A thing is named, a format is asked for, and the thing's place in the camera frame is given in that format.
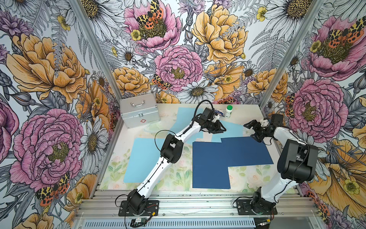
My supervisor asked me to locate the blue gauze bandage packet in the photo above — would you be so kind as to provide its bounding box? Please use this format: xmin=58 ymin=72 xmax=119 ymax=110
xmin=214 ymin=109 xmax=225 ymax=117

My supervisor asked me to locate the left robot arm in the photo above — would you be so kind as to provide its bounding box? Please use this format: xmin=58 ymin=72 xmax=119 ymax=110
xmin=126 ymin=106 xmax=226 ymax=215

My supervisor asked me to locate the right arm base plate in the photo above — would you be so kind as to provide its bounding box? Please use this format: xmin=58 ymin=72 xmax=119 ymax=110
xmin=234 ymin=199 xmax=278 ymax=215

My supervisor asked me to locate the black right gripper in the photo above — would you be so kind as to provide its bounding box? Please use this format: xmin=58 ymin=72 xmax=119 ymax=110
xmin=243 ymin=119 xmax=273 ymax=143

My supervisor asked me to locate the floral table mat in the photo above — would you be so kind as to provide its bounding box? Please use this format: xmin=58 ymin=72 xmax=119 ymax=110
xmin=99 ymin=132 xmax=279 ymax=193

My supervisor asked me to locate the aluminium rail base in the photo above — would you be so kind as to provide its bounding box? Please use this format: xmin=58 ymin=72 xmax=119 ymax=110
xmin=73 ymin=189 xmax=326 ymax=229

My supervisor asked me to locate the clear plastic lid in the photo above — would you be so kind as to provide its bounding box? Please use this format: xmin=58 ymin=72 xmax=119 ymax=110
xmin=144 ymin=121 xmax=169 ymax=134

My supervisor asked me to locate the white bottle green cap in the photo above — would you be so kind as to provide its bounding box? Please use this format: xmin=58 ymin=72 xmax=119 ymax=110
xmin=225 ymin=105 xmax=233 ymax=118

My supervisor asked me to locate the dark blue paper large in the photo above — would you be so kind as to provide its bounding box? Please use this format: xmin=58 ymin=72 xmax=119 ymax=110
xmin=217 ymin=137 xmax=273 ymax=167

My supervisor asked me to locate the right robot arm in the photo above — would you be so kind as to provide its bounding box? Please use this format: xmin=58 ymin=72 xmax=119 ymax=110
xmin=244 ymin=114 xmax=319 ymax=215

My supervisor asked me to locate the dark blue paper sheet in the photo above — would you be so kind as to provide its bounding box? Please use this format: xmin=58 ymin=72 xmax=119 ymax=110
xmin=193 ymin=142 xmax=231 ymax=189

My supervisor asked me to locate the black corrugated cable hose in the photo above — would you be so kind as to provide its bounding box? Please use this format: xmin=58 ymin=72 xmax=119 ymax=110
xmin=192 ymin=99 xmax=214 ymax=124

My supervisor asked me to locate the silver aluminium case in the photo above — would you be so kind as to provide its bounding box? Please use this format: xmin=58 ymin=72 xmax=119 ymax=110
xmin=120 ymin=94 xmax=161 ymax=129

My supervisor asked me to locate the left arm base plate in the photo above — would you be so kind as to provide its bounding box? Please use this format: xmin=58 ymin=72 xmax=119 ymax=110
xmin=118 ymin=200 xmax=160 ymax=217

